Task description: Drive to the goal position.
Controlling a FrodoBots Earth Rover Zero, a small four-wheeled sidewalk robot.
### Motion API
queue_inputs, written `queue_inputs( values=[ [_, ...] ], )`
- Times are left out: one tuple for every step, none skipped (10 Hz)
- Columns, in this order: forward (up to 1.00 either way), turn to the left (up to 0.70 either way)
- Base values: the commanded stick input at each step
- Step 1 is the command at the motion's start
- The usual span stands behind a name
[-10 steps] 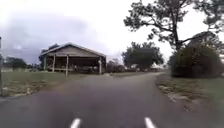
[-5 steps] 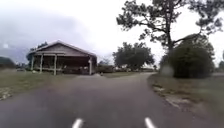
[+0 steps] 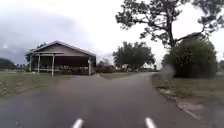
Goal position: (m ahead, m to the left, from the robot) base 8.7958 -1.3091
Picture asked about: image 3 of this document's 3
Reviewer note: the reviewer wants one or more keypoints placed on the grass patch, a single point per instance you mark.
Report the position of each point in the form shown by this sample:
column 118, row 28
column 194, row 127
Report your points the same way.
column 115, row 75

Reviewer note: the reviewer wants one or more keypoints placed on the broad dark tree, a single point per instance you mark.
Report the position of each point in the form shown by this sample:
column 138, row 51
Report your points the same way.
column 133, row 55

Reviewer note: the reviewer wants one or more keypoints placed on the grey asphalt road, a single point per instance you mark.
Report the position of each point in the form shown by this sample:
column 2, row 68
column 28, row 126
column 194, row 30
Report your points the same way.
column 106, row 100

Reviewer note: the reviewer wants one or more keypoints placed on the open shelter with gabled roof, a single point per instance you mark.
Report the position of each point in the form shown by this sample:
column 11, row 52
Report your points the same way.
column 63, row 56

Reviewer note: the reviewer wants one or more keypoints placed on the robot's own part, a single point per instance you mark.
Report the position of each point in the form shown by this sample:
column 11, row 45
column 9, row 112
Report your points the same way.
column 77, row 123
column 150, row 122

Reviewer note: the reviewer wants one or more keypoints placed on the tall pine tree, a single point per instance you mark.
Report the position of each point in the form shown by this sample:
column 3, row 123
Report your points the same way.
column 166, row 20

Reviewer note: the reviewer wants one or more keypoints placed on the large round bush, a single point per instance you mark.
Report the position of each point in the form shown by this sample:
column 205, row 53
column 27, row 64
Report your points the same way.
column 193, row 58

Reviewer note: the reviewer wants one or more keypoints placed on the grass verge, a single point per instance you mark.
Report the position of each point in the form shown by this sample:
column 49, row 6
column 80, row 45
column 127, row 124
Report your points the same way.
column 196, row 88

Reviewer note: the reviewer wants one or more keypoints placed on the grass field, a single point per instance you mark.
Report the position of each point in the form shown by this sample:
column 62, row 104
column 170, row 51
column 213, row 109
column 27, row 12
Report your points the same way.
column 20, row 83

